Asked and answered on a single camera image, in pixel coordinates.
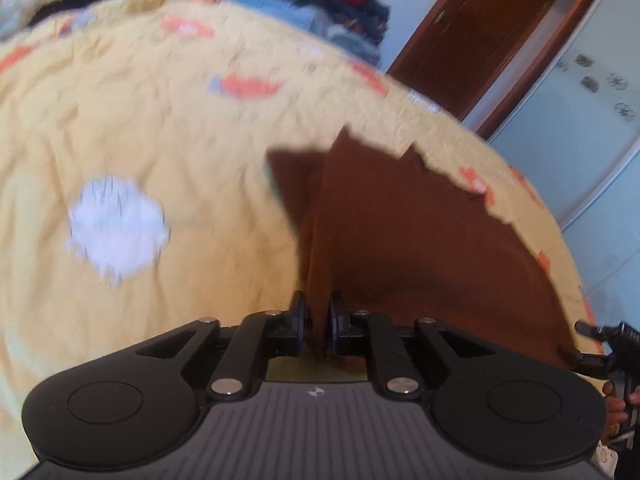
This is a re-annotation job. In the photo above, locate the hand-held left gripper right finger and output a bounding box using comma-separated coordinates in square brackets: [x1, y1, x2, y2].
[327, 290, 493, 402]

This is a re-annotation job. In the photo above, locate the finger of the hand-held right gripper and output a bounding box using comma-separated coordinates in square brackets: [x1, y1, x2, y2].
[567, 350, 610, 377]
[574, 320, 612, 341]

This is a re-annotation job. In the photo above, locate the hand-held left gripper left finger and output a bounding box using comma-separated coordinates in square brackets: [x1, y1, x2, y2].
[135, 290, 314, 402]

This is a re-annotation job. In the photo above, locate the brown knit sweater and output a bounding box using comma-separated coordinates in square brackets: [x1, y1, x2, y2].
[265, 127, 582, 377]

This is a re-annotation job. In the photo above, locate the person's right hand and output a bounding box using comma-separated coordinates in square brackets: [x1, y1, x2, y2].
[601, 381, 640, 427]

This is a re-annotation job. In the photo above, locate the white flower-print wardrobe door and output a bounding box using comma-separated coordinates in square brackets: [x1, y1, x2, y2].
[487, 0, 640, 328]

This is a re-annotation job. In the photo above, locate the yellow printed bedspread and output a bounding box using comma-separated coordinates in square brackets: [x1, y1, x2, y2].
[0, 0, 601, 480]

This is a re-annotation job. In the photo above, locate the brown wooden door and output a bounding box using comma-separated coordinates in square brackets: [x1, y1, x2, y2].
[386, 0, 613, 138]

